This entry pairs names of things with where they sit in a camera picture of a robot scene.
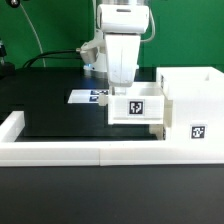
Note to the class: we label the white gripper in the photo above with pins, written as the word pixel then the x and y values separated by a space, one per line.
pixel 122 26

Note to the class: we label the white drawer with tag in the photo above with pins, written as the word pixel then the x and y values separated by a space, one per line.
pixel 161 131
pixel 142 103

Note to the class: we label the white front drawer with tag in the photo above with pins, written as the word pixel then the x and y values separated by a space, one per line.
pixel 161 131

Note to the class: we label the white drawer cabinet box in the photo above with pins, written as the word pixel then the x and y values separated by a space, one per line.
pixel 194 103

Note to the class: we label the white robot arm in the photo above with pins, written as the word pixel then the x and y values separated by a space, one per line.
pixel 93 52

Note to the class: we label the fiducial marker sheet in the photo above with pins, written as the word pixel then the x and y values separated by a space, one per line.
pixel 84 96

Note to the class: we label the black camera stand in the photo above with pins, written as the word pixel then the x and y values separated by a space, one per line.
pixel 6 68

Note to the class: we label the white fence frame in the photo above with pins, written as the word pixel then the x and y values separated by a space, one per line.
pixel 105 153

